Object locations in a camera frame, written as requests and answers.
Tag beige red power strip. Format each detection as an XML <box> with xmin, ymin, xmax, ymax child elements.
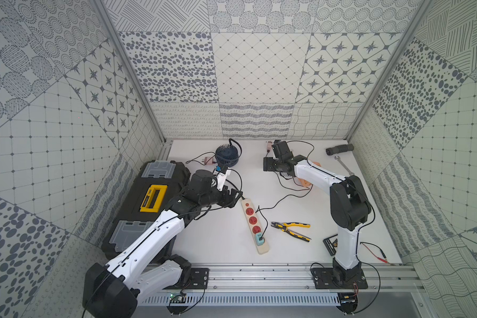
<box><xmin>241</xmin><ymin>199</ymin><xmax>270</xmax><ymax>255</ymax></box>

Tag black cylindrical handle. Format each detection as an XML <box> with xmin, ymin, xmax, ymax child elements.
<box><xmin>325</xmin><ymin>144</ymin><xmax>355</xmax><ymax>156</ymax></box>

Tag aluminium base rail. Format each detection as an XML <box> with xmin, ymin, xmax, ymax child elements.
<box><xmin>137</xmin><ymin>264</ymin><xmax>424</xmax><ymax>313</ymax></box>

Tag orange desk fan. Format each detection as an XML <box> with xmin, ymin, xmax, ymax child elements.
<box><xmin>299</xmin><ymin>160</ymin><xmax>322</xmax><ymax>188</ymax></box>

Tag black orange fan cable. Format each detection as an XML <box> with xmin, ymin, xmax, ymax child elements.
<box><xmin>256</xmin><ymin>183</ymin><xmax>315</xmax><ymax>239</ymax></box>

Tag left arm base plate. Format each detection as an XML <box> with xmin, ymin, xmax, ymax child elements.
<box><xmin>166</xmin><ymin>268</ymin><xmax>210</xmax><ymax>290</ymax></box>

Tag red black lead wires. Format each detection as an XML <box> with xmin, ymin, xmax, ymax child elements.
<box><xmin>360</xmin><ymin>241</ymin><xmax>390</xmax><ymax>265</ymax></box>

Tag teal usb charger plug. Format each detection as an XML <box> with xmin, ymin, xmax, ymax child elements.
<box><xmin>254</xmin><ymin>233</ymin><xmax>265</xmax><ymax>246</ymax></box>

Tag silver wrench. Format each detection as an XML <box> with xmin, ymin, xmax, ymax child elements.
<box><xmin>335</xmin><ymin>156</ymin><xmax>355</xmax><ymax>176</ymax></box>

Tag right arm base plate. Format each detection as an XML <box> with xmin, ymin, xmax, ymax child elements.
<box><xmin>310</xmin><ymin>268</ymin><xmax>368</xmax><ymax>290</ymax></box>

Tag black white fan cable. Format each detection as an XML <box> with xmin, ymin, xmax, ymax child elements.
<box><xmin>273</xmin><ymin>170</ymin><xmax>303</xmax><ymax>192</ymax></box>

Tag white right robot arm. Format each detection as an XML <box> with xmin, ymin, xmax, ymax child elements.
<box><xmin>263</xmin><ymin>140</ymin><xmax>372</xmax><ymax>286</ymax></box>

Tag black charging board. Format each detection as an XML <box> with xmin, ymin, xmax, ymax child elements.
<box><xmin>323</xmin><ymin>235</ymin><xmax>338</xmax><ymax>257</ymax></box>

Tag dark blue desk fan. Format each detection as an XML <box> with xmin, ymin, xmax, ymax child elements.
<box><xmin>215</xmin><ymin>139</ymin><xmax>242</xmax><ymax>167</ymax></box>

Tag black power strip cable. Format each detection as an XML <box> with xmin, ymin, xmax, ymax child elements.
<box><xmin>222</xmin><ymin>174</ymin><xmax>245</xmax><ymax>200</ymax></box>

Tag black yellow toolbox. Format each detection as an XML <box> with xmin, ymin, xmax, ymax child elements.
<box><xmin>101</xmin><ymin>160</ymin><xmax>190</xmax><ymax>260</ymax></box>

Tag yellow black pliers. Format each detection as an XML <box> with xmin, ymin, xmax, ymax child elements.
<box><xmin>270</xmin><ymin>221</ymin><xmax>311</xmax><ymax>242</ymax></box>

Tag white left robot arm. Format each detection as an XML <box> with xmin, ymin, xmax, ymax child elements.
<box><xmin>82</xmin><ymin>166</ymin><xmax>242</xmax><ymax>317</ymax></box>

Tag blue fan cable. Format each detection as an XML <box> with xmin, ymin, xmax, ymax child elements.
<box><xmin>185</xmin><ymin>152</ymin><xmax>216</xmax><ymax>164</ymax></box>

